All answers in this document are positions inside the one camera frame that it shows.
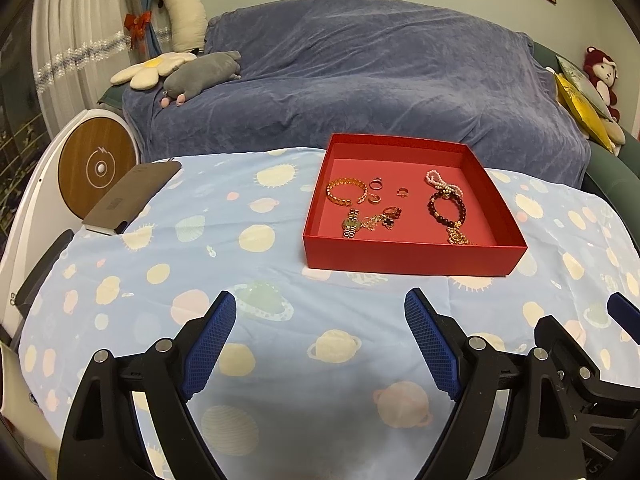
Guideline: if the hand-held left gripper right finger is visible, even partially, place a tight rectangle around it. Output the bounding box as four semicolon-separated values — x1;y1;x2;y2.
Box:
404;287;586;480

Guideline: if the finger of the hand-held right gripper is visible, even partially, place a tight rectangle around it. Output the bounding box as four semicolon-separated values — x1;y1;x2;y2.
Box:
535;314;640;413
606;291;640;347

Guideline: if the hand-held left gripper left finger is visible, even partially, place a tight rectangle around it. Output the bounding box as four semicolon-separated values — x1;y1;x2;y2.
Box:
59;290;237;480

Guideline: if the red cardboard box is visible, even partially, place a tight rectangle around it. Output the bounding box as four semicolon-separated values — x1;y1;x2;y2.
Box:
301;133;529;278

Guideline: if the gold jewellery cluster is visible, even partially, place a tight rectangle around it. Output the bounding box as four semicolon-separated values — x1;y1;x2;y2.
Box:
446;226;476;247

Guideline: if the dark bead bracelet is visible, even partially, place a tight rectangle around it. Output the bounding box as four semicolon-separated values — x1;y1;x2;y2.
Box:
427;194;471;228

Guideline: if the gold necklace with black clover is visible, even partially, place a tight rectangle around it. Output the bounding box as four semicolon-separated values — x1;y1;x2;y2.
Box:
361;212;396;233

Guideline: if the gold watch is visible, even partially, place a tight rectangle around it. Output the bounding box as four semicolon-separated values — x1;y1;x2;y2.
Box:
341;208;363;240

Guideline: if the blue planet print cloth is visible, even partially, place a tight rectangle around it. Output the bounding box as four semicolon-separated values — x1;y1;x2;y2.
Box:
10;147;640;480

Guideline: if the brown flat case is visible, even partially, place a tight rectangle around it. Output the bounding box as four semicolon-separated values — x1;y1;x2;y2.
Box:
81;160;182;236

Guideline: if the yellow cushion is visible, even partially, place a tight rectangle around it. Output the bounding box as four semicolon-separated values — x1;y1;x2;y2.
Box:
552;55;626;153

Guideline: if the white round wooden device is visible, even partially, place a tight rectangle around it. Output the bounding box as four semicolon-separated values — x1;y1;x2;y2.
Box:
0;108;138;441

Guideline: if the wooden charging disc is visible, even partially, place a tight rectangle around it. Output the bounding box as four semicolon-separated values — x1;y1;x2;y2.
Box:
57;119;137;221

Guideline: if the red monkey plush toy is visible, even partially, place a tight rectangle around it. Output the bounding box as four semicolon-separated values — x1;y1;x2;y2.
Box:
582;46;621;123

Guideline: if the grey plush toy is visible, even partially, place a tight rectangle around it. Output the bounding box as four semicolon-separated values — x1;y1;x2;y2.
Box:
159;51;242;108

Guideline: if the flower shaped cushion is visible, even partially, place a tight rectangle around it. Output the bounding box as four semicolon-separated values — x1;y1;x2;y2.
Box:
110;52;198;92

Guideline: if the blue covered sofa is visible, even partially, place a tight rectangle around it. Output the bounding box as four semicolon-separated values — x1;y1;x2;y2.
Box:
122;0;593;191

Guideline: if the red bow curtain tie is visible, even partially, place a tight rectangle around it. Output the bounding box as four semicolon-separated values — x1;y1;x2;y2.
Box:
124;10;151;51

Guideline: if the white plush toy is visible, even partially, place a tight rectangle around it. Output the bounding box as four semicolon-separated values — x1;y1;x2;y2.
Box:
154;0;208;53

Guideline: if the white sheer curtain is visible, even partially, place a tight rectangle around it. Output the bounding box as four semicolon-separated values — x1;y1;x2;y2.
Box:
30;0;151;136

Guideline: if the pearl bow bracelet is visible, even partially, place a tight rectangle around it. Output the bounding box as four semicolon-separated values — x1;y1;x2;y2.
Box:
425;170;463;196

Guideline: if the gold chain bangle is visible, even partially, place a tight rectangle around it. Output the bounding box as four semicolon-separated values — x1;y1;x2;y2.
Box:
326;177;368;207

